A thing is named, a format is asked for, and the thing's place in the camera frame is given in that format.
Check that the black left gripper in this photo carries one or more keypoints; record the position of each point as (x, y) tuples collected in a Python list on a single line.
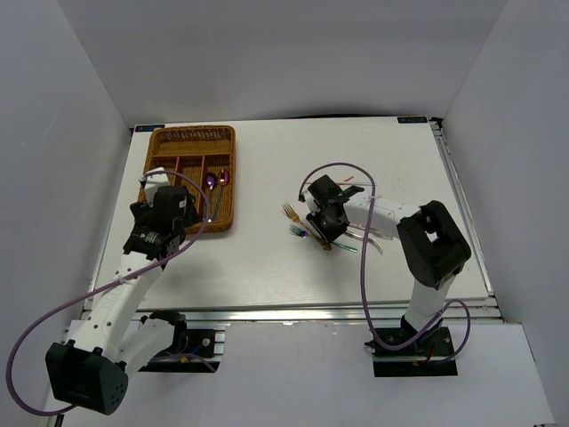
[(141, 212)]

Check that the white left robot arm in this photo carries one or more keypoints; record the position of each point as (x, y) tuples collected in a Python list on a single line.
[(93, 368)]

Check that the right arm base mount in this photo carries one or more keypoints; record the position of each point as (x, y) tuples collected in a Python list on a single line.
[(429, 356)]

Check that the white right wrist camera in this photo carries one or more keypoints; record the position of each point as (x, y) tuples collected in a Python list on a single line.
[(314, 201)]

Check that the iridescent rainbow fork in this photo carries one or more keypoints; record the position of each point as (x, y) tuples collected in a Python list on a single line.
[(302, 233)]

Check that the woven wicker cutlery tray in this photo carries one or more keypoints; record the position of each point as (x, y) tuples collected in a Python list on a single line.
[(195, 150)]

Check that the blue label sticker left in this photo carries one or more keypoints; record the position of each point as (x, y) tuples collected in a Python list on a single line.
[(148, 128)]

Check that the gold fork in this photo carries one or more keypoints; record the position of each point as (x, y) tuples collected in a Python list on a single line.
[(295, 218)]

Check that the pink handle silver fork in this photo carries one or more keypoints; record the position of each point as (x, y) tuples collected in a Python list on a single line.
[(376, 232)]

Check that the blue label sticker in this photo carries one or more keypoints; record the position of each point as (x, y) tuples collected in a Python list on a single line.
[(412, 120), (148, 128)]

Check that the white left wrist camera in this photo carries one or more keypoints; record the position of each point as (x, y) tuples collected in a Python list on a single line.
[(153, 180)]

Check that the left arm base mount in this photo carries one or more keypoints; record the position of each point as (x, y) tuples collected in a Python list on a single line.
[(192, 350)]

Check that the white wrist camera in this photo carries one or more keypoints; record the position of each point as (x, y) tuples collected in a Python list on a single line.
[(314, 201), (153, 180)]

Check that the gold bowl purple spoon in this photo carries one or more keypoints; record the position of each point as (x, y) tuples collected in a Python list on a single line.
[(211, 183)]

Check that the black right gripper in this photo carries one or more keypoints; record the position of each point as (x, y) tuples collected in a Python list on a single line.
[(327, 236)]

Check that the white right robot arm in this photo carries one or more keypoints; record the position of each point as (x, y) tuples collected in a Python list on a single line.
[(434, 248)]

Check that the blue label sticker right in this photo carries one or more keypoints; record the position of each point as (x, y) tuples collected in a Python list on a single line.
[(412, 120)]

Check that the iridescent purple spoon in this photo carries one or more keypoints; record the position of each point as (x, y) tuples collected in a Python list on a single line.
[(223, 182)]

